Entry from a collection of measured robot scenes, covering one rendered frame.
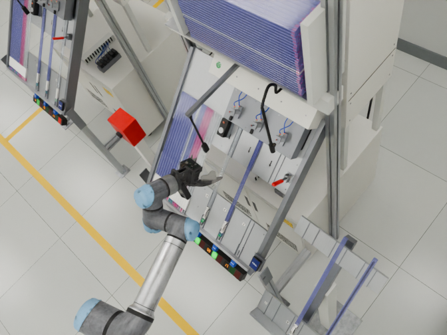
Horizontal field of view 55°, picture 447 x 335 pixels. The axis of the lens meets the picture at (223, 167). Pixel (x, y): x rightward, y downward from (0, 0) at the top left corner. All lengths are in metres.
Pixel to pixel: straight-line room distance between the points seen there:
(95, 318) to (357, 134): 1.44
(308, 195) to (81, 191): 1.78
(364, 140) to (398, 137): 0.78
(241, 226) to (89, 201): 1.59
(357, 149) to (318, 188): 0.28
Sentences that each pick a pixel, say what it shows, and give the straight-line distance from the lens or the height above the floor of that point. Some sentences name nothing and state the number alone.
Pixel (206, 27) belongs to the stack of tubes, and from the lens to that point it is 1.51.
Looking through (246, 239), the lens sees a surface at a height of 0.79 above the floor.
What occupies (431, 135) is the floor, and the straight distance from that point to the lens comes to 2.99.
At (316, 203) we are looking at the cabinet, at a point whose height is 0.62.
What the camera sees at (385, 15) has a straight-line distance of 1.57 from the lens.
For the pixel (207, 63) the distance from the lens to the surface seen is 1.85.
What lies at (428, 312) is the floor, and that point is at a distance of 2.57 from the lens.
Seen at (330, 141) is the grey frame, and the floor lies 1.08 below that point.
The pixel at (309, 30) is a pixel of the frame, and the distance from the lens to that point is 1.13.
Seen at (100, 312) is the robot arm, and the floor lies 1.16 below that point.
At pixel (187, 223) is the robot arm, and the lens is 1.50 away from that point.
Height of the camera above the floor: 2.48
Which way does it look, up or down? 58 degrees down
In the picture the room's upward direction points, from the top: 25 degrees counter-clockwise
